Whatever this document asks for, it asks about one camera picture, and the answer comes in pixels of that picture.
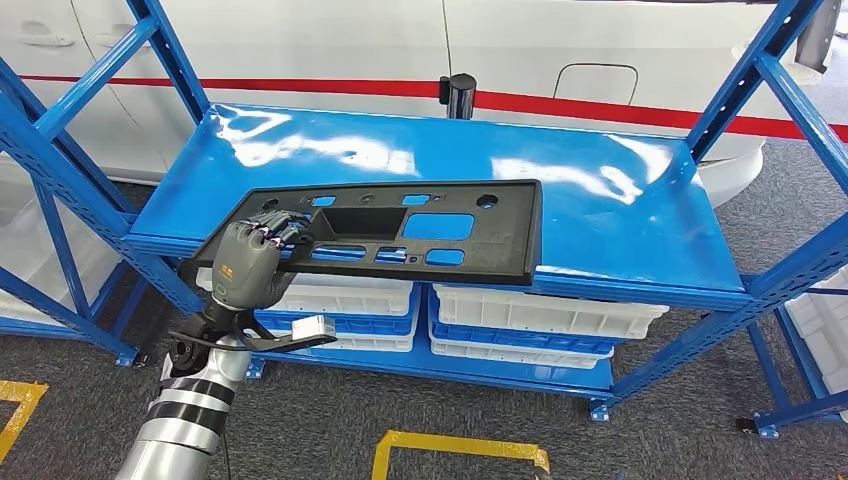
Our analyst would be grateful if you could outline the white car body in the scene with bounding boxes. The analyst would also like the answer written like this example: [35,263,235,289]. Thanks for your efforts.
[0,0,848,212]

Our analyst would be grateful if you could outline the red barrier belt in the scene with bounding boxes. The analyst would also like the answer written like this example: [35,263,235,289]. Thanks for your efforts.
[19,74,848,145]

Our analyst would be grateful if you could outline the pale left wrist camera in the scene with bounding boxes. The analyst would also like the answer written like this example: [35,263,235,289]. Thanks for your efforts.
[291,315,327,340]

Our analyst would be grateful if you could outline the black left camera bracket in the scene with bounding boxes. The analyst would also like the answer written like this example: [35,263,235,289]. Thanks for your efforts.
[168,311,338,356]

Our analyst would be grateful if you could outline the blue metal shelf rack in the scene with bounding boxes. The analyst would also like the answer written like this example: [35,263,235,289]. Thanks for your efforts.
[0,0,848,425]
[735,261,848,442]
[0,178,152,370]

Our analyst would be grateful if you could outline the grey metal post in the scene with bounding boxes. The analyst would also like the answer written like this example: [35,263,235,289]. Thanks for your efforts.
[793,0,843,75]

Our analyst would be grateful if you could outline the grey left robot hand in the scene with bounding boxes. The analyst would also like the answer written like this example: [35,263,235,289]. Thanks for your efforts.
[210,210,316,311]

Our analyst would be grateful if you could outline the black plastic plate bracket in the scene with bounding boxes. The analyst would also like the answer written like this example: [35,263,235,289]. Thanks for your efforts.
[192,178,543,287]

